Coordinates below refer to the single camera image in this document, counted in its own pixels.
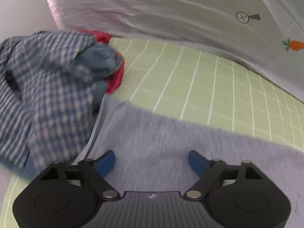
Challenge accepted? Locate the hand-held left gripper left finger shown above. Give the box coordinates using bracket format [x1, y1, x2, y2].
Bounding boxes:
[40, 150, 120, 199]

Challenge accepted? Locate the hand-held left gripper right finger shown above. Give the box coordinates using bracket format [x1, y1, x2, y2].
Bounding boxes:
[184, 150, 264, 199]

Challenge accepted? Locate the grey knit garment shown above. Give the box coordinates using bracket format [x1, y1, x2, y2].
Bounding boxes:
[71, 97, 304, 220]

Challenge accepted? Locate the red garment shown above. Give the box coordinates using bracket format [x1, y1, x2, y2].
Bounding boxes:
[76, 30, 125, 94]

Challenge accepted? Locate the blue checked shirt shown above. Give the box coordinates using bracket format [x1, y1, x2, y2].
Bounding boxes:
[0, 30, 105, 173]

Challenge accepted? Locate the blue denim garment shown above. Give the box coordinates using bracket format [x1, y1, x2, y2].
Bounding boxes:
[77, 43, 125, 116]

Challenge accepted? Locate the white printed quilt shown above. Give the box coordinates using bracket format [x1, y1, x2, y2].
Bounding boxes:
[40, 0, 304, 106]

